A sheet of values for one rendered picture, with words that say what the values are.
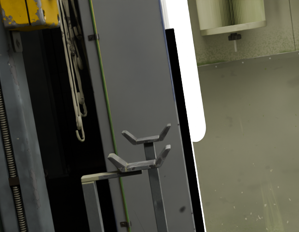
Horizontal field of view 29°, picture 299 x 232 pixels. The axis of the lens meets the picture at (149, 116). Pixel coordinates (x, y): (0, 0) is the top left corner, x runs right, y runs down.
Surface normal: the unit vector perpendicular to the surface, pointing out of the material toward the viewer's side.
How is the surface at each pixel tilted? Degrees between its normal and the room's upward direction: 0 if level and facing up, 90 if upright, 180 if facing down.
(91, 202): 90
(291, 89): 57
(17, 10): 90
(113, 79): 90
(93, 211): 90
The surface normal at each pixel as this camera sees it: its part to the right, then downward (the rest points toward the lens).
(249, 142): -0.12, -0.43
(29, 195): -0.04, 0.12
